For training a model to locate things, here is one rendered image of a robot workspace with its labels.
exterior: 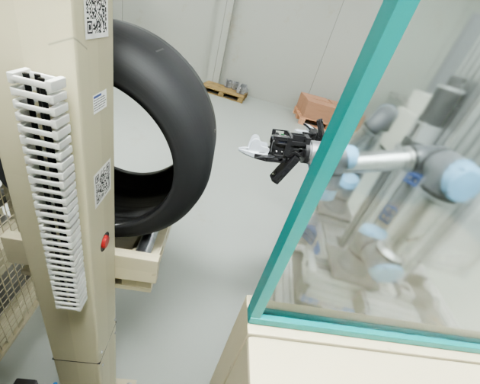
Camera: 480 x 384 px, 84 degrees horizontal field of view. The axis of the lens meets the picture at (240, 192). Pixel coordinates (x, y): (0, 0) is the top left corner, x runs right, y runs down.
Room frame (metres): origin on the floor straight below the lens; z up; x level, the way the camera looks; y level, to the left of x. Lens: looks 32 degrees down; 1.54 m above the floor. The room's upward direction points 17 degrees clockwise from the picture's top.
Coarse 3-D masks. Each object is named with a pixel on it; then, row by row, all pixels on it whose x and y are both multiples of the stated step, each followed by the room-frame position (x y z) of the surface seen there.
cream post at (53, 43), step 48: (0, 0) 0.33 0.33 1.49; (48, 0) 0.34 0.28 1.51; (0, 48) 0.33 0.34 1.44; (48, 48) 0.34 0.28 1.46; (96, 48) 0.40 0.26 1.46; (0, 96) 0.33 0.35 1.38; (0, 144) 0.32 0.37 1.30; (96, 144) 0.39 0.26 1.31; (96, 240) 0.37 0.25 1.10; (48, 288) 0.33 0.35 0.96; (96, 288) 0.35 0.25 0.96; (48, 336) 0.32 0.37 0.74; (96, 336) 0.34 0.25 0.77
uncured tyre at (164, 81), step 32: (128, 32) 0.62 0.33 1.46; (128, 64) 0.55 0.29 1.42; (160, 64) 0.59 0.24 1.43; (160, 96) 0.55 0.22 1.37; (192, 96) 0.62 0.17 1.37; (160, 128) 0.55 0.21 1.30; (192, 128) 0.58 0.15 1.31; (0, 160) 0.49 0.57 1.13; (192, 160) 0.57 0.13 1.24; (128, 192) 0.77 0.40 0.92; (160, 192) 0.79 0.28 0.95; (192, 192) 0.58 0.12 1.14; (128, 224) 0.54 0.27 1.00; (160, 224) 0.56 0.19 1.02
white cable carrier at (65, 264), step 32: (32, 96) 0.30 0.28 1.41; (64, 96) 0.32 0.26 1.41; (32, 128) 0.30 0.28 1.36; (64, 128) 0.32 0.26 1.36; (32, 160) 0.29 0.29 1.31; (64, 160) 0.31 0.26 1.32; (64, 192) 0.30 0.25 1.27; (64, 224) 0.30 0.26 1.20; (64, 256) 0.30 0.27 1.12; (64, 288) 0.30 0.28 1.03
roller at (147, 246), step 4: (156, 232) 0.63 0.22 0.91; (144, 236) 0.59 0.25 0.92; (148, 236) 0.59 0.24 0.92; (152, 236) 0.60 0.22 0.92; (156, 236) 0.62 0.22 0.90; (140, 240) 0.57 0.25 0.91; (144, 240) 0.57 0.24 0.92; (148, 240) 0.58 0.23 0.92; (152, 240) 0.59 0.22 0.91; (140, 244) 0.55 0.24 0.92; (144, 244) 0.56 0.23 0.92; (148, 244) 0.56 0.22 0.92; (152, 244) 0.58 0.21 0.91; (136, 248) 0.54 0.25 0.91; (140, 248) 0.54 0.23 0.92; (144, 248) 0.54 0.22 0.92; (148, 248) 0.55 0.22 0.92; (148, 252) 0.54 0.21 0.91
